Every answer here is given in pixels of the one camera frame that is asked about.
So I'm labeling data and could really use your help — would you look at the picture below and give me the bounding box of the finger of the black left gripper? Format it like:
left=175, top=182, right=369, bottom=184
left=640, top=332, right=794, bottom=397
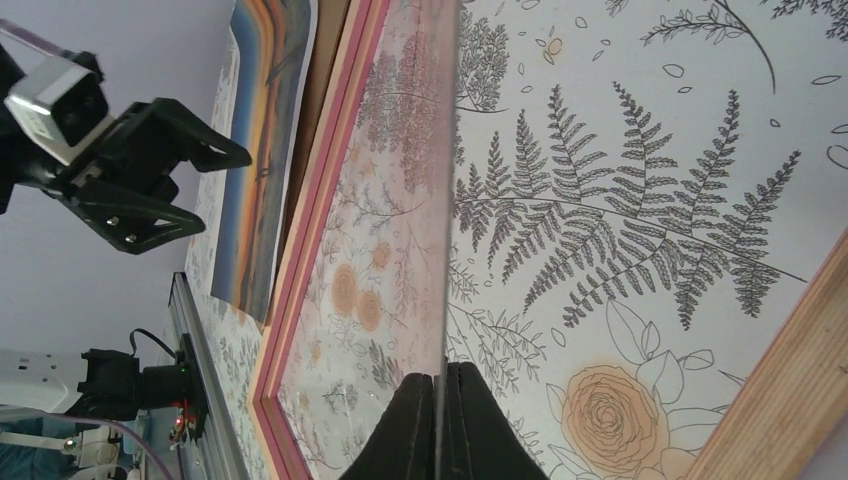
left=62, top=178, right=206, bottom=255
left=129, top=98, right=252, bottom=173

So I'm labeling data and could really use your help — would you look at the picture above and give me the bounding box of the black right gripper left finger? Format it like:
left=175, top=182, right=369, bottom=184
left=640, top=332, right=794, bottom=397
left=340, top=373, right=435, bottom=480

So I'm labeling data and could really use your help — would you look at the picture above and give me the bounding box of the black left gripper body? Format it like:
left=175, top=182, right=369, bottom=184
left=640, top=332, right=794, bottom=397
left=1, top=50, right=174, bottom=211

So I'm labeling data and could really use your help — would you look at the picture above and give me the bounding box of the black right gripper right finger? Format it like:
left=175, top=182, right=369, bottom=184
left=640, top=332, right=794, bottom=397
left=437, top=362, right=547, bottom=480

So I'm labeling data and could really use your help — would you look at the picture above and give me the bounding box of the sunset photo print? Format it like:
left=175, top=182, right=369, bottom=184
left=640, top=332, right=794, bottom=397
left=206, top=1, right=318, bottom=323

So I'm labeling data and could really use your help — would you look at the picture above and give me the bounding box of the clear acrylic sheet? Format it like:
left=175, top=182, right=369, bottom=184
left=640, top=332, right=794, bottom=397
left=251, top=1, right=459, bottom=479

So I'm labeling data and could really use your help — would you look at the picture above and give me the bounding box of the pink wooden picture frame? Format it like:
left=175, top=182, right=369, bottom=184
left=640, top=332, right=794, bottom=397
left=254, top=1, right=847, bottom=479

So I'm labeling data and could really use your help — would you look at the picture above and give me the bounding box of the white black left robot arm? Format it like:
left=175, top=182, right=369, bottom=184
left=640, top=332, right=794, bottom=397
left=1, top=50, right=252, bottom=440

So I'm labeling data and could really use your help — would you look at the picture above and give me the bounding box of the brown cardboard backing board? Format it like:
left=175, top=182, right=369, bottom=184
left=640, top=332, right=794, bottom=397
left=278, top=0, right=352, bottom=266

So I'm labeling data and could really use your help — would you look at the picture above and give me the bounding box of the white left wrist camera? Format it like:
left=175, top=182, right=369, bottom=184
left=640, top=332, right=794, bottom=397
left=4, top=56, right=115, bottom=166

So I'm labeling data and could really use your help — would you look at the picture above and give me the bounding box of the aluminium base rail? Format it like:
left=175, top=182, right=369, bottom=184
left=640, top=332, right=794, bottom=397
left=168, top=272, right=249, bottom=480

